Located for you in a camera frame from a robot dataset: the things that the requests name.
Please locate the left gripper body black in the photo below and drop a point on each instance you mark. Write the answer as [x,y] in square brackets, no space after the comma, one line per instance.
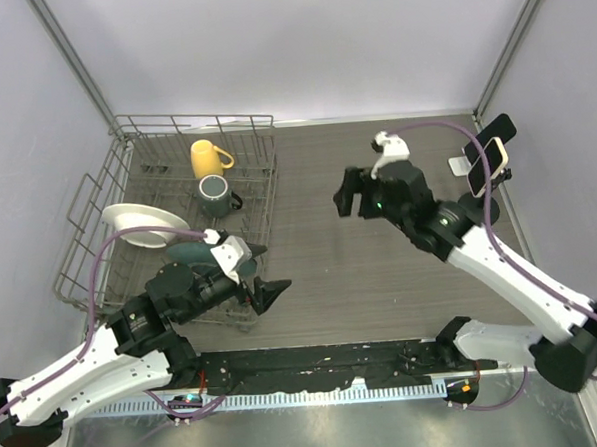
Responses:
[244,294]

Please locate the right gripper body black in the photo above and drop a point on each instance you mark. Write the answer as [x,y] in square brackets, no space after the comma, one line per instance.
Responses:
[374,201]

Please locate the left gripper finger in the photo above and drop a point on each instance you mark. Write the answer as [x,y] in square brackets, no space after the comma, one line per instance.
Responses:
[257,250]
[269,291]

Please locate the pink case phone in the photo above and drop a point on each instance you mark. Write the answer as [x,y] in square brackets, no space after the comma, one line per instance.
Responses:
[497,158]

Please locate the black case phone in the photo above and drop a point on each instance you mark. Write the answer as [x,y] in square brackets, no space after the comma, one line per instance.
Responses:
[501,127]

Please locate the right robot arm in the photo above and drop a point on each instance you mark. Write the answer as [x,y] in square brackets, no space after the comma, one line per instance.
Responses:
[561,340]

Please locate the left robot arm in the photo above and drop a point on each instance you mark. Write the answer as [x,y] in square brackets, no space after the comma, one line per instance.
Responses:
[136,348]

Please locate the white phone stand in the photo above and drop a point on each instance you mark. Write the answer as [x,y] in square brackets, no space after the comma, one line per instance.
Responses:
[460,165]

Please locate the dark teal cup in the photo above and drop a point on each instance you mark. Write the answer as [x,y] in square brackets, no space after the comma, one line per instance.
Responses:
[217,198]

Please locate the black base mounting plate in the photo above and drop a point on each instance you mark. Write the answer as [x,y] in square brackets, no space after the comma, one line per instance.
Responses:
[325,368]

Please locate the yellow mug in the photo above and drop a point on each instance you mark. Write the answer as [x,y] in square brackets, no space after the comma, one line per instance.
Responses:
[208,159]

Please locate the white plate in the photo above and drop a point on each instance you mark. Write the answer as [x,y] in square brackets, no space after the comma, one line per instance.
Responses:
[130,215]

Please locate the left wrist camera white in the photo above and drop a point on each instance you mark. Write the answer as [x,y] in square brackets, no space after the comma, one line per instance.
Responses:
[235,258]

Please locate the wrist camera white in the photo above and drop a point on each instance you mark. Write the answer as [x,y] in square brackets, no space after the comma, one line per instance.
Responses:
[235,258]
[391,148]

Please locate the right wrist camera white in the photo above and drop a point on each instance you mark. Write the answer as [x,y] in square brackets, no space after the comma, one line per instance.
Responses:
[391,148]

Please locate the grey wire dish rack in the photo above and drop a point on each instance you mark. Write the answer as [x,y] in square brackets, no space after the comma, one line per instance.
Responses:
[149,163]

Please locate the white slotted cable duct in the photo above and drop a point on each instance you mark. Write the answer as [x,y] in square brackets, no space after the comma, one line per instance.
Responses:
[357,393]

